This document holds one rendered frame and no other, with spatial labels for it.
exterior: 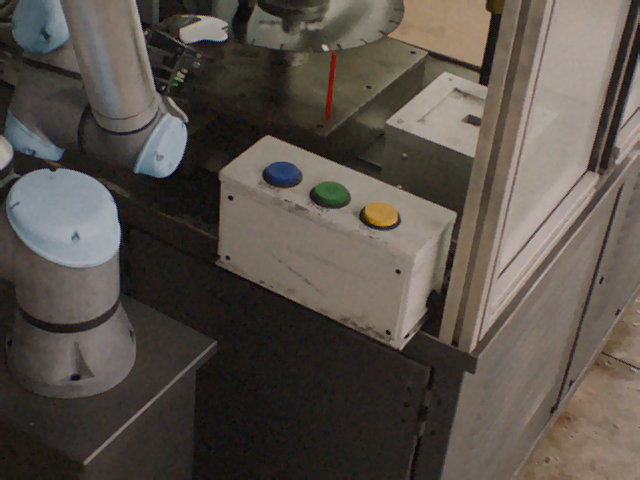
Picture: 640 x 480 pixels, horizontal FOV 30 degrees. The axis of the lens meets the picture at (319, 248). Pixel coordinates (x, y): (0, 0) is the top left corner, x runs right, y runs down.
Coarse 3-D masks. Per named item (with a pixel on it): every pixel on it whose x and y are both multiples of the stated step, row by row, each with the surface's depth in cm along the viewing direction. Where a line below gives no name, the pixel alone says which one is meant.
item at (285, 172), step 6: (276, 162) 149; (282, 162) 149; (270, 168) 148; (276, 168) 148; (282, 168) 148; (288, 168) 148; (294, 168) 148; (270, 174) 147; (276, 174) 147; (282, 174) 147; (288, 174) 147; (294, 174) 147; (276, 180) 146; (282, 180) 146; (288, 180) 146; (294, 180) 147
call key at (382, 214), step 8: (368, 208) 143; (376, 208) 143; (384, 208) 143; (392, 208) 143; (368, 216) 142; (376, 216) 142; (384, 216) 142; (392, 216) 142; (376, 224) 141; (384, 224) 141
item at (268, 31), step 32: (192, 0) 173; (224, 0) 174; (256, 0) 175; (352, 0) 177; (384, 0) 178; (224, 32) 166; (256, 32) 167; (288, 32) 168; (320, 32) 168; (352, 32) 169; (384, 32) 170
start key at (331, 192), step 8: (320, 184) 146; (328, 184) 146; (336, 184) 146; (320, 192) 145; (328, 192) 145; (336, 192) 145; (344, 192) 145; (320, 200) 144; (328, 200) 144; (336, 200) 144; (344, 200) 145
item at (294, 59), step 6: (270, 54) 181; (276, 54) 180; (282, 54) 179; (288, 54) 179; (294, 54) 179; (300, 54) 179; (306, 54) 181; (276, 60) 180; (282, 60) 180; (288, 60) 180; (294, 60) 180; (300, 60) 180; (306, 60) 181; (288, 66) 180; (294, 66) 180
